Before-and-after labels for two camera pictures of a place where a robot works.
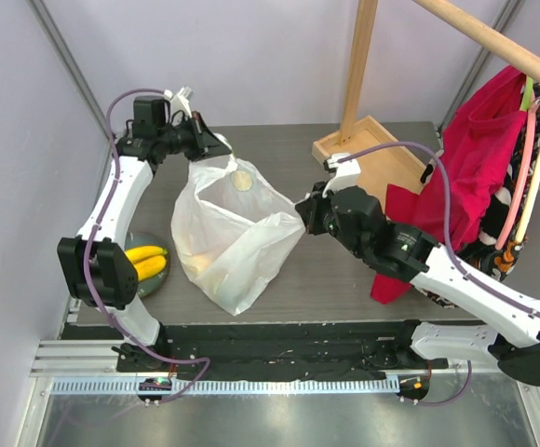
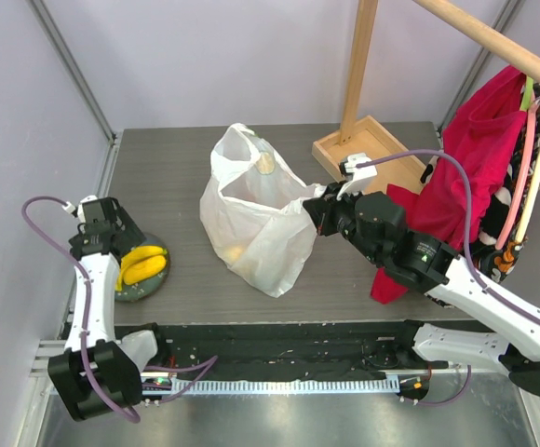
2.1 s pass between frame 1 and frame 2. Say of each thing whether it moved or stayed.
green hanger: stayed
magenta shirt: stayed
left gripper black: moved
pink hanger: stayed
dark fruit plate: stayed
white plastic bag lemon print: moved
